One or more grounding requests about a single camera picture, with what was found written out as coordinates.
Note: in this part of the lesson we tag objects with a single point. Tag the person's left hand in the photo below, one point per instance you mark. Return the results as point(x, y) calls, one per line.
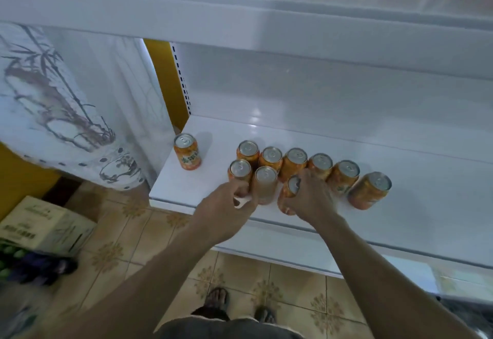
point(219, 212)

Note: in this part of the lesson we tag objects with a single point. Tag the person's right hand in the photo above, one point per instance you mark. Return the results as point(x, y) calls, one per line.
point(312, 196)

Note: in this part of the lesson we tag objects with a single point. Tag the white metal shelf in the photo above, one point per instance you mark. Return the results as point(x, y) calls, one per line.
point(370, 104)

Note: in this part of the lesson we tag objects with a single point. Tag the grey plastic crate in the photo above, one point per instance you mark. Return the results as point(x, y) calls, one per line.
point(474, 312)

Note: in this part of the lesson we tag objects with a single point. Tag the person's right forearm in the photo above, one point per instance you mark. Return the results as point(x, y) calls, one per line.
point(393, 281)

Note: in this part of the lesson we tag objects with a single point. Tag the person's left forearm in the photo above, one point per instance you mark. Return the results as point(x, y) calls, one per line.
point(139, 289)

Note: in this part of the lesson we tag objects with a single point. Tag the person's grey shirt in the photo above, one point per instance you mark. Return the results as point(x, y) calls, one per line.
point(231, 329)

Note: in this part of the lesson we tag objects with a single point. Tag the flat cardboard box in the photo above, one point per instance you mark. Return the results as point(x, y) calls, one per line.
point(42, 223)

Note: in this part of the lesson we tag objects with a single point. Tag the white bamboo print curtain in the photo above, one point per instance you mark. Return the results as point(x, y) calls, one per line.
point(69, 104)

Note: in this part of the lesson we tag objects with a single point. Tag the dark wrapped bundle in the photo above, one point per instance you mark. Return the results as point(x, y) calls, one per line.
point(35, 265)

